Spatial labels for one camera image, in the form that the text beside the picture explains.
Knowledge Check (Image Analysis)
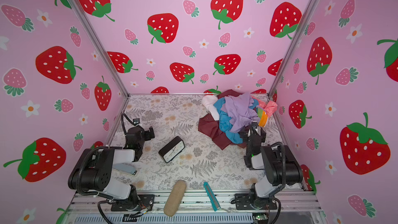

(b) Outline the red rainbow striped cloth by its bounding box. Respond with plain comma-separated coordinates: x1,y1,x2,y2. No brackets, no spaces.
256,107,268,128

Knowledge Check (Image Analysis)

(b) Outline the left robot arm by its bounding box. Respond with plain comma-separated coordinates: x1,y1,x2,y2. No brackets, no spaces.
68,113,155,210

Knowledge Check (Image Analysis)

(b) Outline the teal utility knife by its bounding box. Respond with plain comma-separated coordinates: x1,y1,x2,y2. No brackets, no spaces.
203,182,221,212

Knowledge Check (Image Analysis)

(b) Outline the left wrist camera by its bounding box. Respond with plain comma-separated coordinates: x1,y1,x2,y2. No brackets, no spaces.
132,118,141,126

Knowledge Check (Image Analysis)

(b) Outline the white cloth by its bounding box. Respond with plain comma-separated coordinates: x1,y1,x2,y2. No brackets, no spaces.
202,94,220,121

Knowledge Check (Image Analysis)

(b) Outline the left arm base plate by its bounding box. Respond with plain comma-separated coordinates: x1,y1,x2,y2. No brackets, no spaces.
111,194,155,212

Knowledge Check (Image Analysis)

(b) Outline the teal blue cloth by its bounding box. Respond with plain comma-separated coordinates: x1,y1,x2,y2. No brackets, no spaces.
214,97,258,144

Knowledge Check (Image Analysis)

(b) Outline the pink cloth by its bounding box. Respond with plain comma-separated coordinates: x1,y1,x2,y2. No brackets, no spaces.
253,97,278,118

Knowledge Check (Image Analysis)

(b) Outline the maroon shirt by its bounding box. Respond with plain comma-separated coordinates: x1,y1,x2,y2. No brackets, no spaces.
198,90,247,150

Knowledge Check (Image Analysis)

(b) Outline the black alarm clock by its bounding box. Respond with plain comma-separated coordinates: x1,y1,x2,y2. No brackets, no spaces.
158,136,186,163

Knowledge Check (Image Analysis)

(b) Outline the lavender cloth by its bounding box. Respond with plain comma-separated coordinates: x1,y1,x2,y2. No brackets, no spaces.
221,93,260,133

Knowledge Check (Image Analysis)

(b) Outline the grey blue eraser block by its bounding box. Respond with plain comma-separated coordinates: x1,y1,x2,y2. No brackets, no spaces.
113,163,138,176

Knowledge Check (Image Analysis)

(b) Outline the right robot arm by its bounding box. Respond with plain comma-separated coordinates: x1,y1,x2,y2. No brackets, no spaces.
231,122,303,210

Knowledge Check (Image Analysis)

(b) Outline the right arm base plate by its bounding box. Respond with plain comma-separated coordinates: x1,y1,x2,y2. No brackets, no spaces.
230,194,278,211

